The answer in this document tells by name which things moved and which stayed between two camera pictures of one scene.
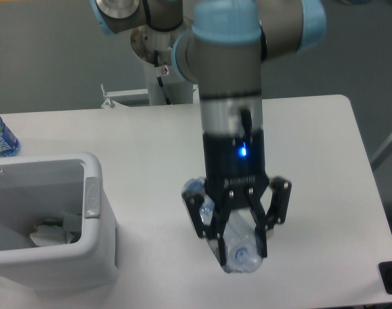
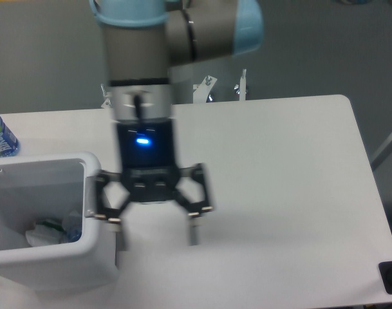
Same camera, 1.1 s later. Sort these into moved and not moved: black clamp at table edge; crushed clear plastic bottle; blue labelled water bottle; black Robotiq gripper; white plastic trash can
Moved: crushed clear plastic bottle; black Robotiq gripper
Not moved: blue labelled water bottle; black clamp at table edge; white plastic trash can
